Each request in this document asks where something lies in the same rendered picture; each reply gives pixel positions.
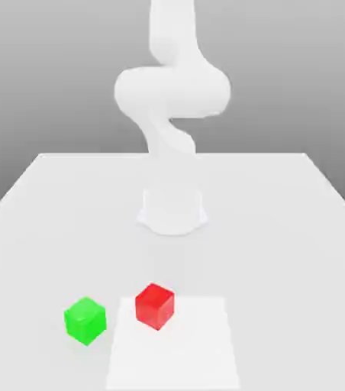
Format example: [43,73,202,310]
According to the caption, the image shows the small red cube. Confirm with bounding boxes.
[134,282,176,331]

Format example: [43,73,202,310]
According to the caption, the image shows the small green cube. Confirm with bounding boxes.
[63,296,108,347]

